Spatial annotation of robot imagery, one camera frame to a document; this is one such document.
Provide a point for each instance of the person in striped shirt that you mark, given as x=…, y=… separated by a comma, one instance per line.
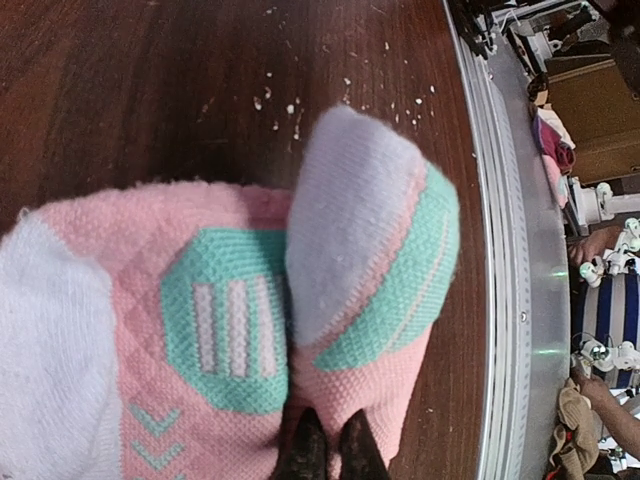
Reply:
x=608, y=313

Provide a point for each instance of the colourful cloth pile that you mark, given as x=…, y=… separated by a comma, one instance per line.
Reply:
x=556, y=148

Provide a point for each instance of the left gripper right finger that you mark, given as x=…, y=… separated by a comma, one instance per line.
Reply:
x=360, y=455

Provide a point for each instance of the aluminium front rail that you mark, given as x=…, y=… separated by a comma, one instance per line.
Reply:
x=527, y=285

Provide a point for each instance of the beige cloth bundle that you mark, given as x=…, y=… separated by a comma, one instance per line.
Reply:
x=574, y=446

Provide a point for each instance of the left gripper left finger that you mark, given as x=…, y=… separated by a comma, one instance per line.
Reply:
x=307, y=453

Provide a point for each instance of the pink patterned sock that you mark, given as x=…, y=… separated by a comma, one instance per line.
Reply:
x=180, y=330

